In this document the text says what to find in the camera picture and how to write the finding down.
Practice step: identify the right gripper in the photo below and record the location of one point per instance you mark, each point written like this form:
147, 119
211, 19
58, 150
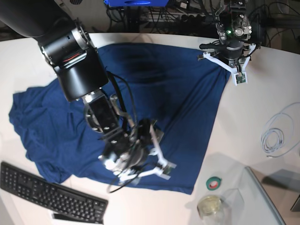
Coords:
116, 132

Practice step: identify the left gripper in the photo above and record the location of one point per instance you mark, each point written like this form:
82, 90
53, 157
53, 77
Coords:
233, 52

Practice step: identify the dark blue t-shirt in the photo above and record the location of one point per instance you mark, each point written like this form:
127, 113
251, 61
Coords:
164, 83

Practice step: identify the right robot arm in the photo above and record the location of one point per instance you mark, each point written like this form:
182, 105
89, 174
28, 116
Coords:
68, 49

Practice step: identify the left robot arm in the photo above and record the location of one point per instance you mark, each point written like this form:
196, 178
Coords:
234, 32

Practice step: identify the black power strip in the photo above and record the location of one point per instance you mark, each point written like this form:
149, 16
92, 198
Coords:
193, 19

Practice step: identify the black computer keyboard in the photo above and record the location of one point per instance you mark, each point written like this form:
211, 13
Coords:
67, 202

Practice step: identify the green electrical tape roll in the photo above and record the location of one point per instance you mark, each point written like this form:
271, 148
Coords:
213, 183

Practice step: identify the clear glass jar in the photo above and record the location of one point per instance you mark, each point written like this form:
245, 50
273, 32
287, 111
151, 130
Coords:
210, 210

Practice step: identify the blue box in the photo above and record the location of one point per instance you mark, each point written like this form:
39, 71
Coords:
136, 3

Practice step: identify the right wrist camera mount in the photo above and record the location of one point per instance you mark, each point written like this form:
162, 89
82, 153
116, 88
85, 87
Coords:
129, 162

